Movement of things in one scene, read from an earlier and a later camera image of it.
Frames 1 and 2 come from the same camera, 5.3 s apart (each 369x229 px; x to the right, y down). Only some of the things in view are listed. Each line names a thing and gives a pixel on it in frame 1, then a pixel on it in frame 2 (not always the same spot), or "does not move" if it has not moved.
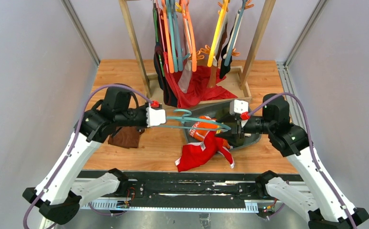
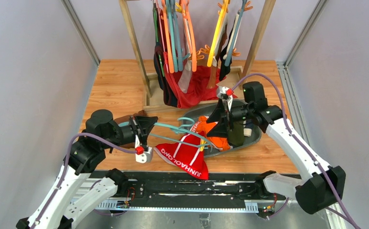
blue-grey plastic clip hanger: (236, 27) does not move
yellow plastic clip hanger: (214, 40) does not move
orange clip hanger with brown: (206, 50) does not move
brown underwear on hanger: (213, 68) does not move
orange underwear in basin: (199, 135) does not move
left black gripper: (142, 117) -> (136, 127)
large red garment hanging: (199, 91) does not move
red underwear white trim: (191, 155) -> (186, 153)
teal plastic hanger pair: (177, 57) does not move
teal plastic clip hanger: (183, 118) -> (181, 126)
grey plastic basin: (219, 111) does not move
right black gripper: (239, 128) -> (230, 116)
